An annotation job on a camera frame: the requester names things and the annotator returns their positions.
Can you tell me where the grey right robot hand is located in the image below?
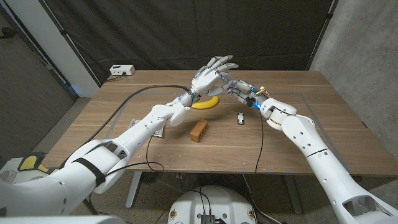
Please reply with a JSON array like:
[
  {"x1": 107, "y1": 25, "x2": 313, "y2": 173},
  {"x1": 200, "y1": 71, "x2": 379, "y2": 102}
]
[{"x1": 226, "y1": 79, "x2": 270, "y2": 110}]

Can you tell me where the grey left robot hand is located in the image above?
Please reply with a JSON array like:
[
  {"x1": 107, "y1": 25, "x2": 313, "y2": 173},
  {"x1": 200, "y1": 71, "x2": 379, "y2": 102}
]
[{"x1": 188, "y1": 55, "x2": 239, "y2": 97}]

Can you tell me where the yellow toy banana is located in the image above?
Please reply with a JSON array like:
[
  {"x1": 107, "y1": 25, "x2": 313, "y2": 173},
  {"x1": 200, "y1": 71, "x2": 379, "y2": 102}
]
[{"x1": 192, "y1": 95, "x2": 220, "y2": 110}]

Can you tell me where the brick-coloured toy block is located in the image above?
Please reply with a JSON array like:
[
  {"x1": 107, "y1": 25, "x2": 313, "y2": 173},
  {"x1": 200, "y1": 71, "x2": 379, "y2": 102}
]
[{"x1": 190, "y1": 118, "x2": 209, "y2": 144}]

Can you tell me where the white power strip box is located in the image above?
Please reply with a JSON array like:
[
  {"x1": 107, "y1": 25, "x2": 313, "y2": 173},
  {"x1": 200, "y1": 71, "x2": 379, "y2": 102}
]
[{"x1": 109, "y1": 64, "x2": 136, "y2": 77}]

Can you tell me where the silver foil packet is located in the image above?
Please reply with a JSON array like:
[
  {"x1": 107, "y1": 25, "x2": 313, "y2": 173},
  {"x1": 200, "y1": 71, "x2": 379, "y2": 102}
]
[{"x1": 129, "y1": 119, "x2": 164, "y2": 138}]

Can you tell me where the black backdrop cloth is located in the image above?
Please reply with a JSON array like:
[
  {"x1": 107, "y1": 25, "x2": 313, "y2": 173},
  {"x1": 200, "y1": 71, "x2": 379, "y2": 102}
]
[{"x1": 39, "y1": 0, "x2": 338, "y2": 85}]

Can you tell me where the black backdrop stand pole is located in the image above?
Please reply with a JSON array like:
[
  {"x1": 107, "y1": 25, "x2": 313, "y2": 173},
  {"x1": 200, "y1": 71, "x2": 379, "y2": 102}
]
[
  {"x1": 39, "y1": 0, "x2": 102, "y2": 88},
  {"x1": 306, "y1": 0, "x2": 339, "y2": 71}
]

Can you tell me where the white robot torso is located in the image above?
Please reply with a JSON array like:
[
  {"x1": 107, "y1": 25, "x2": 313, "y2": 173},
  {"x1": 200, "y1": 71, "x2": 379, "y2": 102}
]
[{"x1": 167, "y1": 185, "x2": 258, "y2": 224}]

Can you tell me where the small black hub box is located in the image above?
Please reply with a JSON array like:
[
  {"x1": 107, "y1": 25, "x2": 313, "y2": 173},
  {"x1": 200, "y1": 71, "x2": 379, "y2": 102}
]
[{"x1": 200, "y1": 213, "x2": 217, "y2": 224}]

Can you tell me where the yellow and black object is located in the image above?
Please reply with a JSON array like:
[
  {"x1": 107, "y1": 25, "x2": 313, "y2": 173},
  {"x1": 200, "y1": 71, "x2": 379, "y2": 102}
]
[{"x1": 17, "y1": 151, "x2": 50, "y2": 174}]

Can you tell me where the white flat platform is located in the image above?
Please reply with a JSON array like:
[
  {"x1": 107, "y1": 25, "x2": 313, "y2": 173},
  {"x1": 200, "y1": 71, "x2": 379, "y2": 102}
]
[{"x1": 0, "y1": 157, "x2": 60, "y2": 185}]

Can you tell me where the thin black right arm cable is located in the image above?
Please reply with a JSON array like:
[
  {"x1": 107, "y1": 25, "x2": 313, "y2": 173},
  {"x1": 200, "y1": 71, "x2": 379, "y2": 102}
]
[{"x1": 254, "y1": 110, "x2": 264, "y2": 174}]

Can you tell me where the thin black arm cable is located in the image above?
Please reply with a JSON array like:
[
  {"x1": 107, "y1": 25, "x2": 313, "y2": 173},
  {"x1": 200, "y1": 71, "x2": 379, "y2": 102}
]
[
  {"x1": 104, "y1": 135, "x2": 165, "y2": 178},
  {"x1": 254, "y1": 110, "x2": 264, "y2": 174}
]

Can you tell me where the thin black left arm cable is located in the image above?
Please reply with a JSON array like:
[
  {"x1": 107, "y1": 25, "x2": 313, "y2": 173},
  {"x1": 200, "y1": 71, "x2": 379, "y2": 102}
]
[{"x1": 104, "y1": 135, "x2": 165, "y2": 178}]

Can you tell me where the white cable under table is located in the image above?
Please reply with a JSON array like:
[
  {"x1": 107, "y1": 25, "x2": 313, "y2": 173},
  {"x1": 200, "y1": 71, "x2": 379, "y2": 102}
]
[{"x1": 241, "y1": 174, "x2": 282, "y2": 224}]

